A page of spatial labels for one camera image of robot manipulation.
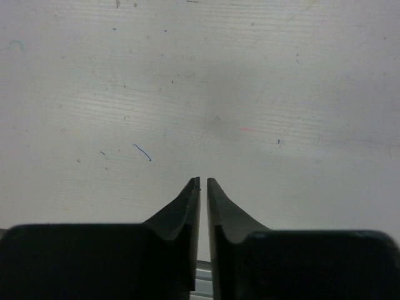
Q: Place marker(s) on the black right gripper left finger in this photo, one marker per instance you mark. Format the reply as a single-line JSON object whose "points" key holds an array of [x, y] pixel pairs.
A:
{"points": [[154, 259]]}

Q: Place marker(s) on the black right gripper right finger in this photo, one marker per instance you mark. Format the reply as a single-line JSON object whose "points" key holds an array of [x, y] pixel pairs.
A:
{"points": [[252, 261]]}

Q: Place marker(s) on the aluminium mounting rail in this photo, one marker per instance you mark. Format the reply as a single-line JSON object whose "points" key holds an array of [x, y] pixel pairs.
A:
{"points": [[203, 282]]}

